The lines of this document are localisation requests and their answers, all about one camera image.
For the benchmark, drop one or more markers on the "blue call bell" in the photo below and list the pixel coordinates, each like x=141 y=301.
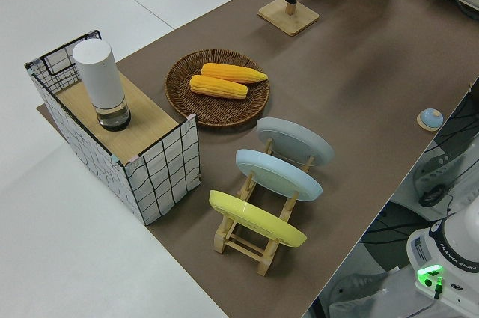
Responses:
x=431 y=117

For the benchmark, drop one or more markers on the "long yellow corn cob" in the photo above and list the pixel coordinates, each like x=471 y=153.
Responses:
x=232 y=72

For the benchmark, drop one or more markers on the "green lit plug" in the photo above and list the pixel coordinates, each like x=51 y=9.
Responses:
x=438 y=286

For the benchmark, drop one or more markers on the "wooden plate rack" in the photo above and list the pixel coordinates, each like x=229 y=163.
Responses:
x=243 y=248

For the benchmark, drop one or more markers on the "yellow plate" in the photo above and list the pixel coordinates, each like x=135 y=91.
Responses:
x=258 y=219

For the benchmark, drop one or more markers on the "grey base bracket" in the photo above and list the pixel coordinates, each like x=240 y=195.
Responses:
x=355 y=288

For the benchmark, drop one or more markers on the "brown table mat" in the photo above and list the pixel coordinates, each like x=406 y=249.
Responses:
x=355 y=71

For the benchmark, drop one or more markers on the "round wicker basket tray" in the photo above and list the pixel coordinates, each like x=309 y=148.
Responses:
x=221 y=108

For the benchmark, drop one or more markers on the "wooden mug stand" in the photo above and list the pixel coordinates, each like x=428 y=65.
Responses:
x=290 y=18

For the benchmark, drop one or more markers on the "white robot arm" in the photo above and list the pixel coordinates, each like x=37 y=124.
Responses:
x=462 y=239

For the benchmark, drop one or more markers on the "white power strip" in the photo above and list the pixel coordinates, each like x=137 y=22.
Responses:
x=434 y=168

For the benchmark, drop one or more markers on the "grey plate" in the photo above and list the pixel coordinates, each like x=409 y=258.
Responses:
x=295 y=142

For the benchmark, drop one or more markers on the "short yellow corn cob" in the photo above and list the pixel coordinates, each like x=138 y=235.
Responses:
x=219 y=87

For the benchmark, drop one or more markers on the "light blue plate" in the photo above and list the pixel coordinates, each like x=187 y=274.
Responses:
x=278 y=176

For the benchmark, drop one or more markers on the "white cylinder grinder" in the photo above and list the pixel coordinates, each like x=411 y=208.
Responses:
x=100 y=78

